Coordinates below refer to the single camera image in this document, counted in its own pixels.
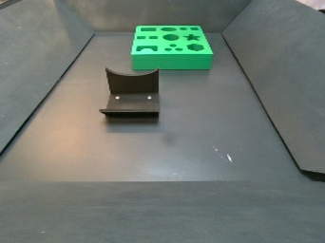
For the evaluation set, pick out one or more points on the black L-shaped holder stand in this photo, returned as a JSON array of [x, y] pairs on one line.
[[134, 93]]

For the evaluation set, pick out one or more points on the green shape sorter block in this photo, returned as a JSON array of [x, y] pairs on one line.
[[170, 47]]

